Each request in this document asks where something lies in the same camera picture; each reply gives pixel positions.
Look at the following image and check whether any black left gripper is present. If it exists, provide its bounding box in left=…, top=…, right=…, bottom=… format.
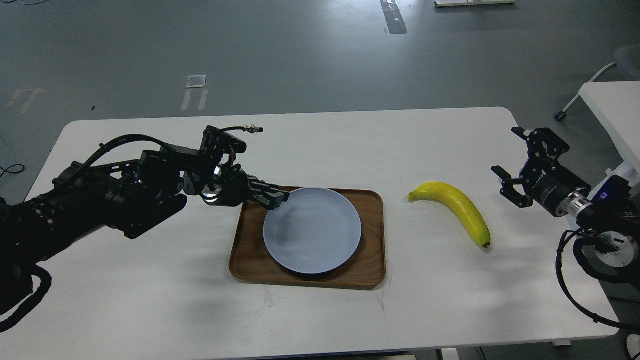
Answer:
left=202, top=168, right=291, bottom=211

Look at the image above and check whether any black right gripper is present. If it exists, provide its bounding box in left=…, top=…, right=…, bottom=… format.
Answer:
left=491, top=126, right=591, bottom=218

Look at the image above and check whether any light blue plate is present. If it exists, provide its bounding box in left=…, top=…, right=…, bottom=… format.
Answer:
left=263, top=187, right=362, bottom=275

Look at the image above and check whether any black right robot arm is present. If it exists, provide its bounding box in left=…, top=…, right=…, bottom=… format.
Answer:
left=491, top=127, right=639, bottom=287

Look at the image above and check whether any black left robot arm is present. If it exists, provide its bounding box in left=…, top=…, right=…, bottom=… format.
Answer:
left=0, top=125, right=290, bottom=332

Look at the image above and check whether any yellow banana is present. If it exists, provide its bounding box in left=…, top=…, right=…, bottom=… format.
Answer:
left=407, top=181, right=492, bottom=249

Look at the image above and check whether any brown wooden tray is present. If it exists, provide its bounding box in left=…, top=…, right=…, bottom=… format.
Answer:
left=228, top=188, right=386, bottom=290

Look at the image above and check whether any white side table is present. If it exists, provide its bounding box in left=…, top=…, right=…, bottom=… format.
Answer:
left=578, top=80, right=640, bottom=197

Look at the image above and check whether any grey office chair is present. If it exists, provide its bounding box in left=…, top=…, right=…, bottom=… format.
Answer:
left=554, top=44, right=640, bottom=122

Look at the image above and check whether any white table base far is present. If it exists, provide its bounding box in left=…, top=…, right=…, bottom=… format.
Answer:
left=434, top=0, right=517, bottom=8

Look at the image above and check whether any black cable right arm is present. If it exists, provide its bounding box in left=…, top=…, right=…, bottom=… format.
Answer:
left=555, top=229, right=640, bottom=331

